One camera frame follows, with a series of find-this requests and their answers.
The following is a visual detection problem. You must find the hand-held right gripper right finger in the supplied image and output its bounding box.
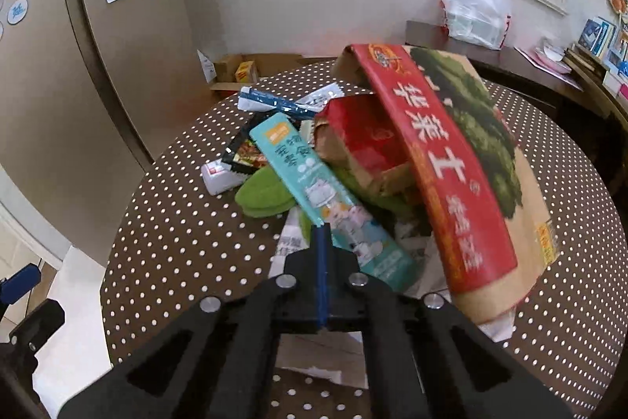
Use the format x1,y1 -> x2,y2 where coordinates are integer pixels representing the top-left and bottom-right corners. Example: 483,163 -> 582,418
327,246 -> 575,419

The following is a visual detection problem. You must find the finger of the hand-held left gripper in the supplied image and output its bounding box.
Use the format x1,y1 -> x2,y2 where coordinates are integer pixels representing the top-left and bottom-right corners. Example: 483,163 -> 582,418
0,264 -> 41,303

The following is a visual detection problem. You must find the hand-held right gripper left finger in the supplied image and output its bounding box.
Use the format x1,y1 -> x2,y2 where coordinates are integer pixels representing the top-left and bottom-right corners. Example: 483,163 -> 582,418
59,225 -> 330,419

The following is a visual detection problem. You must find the teal snack packet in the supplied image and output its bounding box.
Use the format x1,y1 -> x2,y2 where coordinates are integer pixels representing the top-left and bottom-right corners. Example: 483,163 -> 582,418
249,113 -> 419,292

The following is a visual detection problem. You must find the red brown paper bag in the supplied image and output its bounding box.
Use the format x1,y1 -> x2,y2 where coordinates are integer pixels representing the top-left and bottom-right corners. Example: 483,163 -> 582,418
314,97 -> 419,204

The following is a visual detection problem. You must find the brown dotted tablecloth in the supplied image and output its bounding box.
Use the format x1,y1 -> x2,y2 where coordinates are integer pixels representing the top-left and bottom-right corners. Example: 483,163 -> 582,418
100,58 -> 620,419

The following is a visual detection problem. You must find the white red packet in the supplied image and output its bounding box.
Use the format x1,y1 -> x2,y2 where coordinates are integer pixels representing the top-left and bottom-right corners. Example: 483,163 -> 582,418
201,160 -> 252,197

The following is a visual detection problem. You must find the black sauce packet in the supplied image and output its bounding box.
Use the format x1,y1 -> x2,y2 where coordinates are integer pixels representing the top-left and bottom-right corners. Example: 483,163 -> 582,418
222,115 -> 272,175

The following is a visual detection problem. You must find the red green printed paper bag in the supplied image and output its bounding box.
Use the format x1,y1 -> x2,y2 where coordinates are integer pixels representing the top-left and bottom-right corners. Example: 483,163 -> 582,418
332,43 -> 561,328

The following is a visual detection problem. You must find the white paper wrapper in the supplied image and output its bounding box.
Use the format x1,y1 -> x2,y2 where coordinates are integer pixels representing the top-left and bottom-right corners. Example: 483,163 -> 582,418
298,82 -> 345,106

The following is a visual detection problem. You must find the blue white wrapper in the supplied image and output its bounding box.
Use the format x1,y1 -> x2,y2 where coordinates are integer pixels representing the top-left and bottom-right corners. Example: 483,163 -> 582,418
238,86 -> 325,119

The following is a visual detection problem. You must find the beige refrigerator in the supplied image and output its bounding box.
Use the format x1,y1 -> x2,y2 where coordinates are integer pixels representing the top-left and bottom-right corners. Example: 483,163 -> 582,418
0,0 -> 241,248

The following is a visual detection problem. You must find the brown cardboard box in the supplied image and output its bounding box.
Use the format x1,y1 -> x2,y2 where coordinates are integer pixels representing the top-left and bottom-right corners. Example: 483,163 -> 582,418
210,53 -> 310,101

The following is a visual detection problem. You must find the yellow small box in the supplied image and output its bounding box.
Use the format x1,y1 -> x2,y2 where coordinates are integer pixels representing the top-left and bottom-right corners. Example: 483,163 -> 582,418
234,60 -> 260,84

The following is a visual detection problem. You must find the white paper card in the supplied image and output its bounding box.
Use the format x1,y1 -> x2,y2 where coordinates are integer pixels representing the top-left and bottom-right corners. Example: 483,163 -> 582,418
197,50 -> 217,84

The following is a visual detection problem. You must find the round white blue sticker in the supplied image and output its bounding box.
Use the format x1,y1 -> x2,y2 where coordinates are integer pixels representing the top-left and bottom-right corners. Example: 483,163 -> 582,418
7,0 -> 29,26

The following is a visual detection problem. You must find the dark wooden sideboard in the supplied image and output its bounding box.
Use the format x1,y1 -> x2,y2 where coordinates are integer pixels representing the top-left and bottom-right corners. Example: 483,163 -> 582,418
405,20 -> 628,184

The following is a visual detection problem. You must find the pink folder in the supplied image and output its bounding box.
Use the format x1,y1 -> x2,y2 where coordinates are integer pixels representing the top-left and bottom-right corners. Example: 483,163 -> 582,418
514,46 -> 581,89

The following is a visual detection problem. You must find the white plastic bag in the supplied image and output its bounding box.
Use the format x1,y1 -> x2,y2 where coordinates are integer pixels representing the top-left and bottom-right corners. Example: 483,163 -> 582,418
439,0 -> 511,51

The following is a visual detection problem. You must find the white bowl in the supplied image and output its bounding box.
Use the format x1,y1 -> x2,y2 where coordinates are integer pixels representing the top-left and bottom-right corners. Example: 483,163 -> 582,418
536,38 -> 566,62

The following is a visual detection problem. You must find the row of books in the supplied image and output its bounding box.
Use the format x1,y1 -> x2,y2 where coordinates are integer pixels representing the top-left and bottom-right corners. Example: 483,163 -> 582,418
564,16 -> 628,91

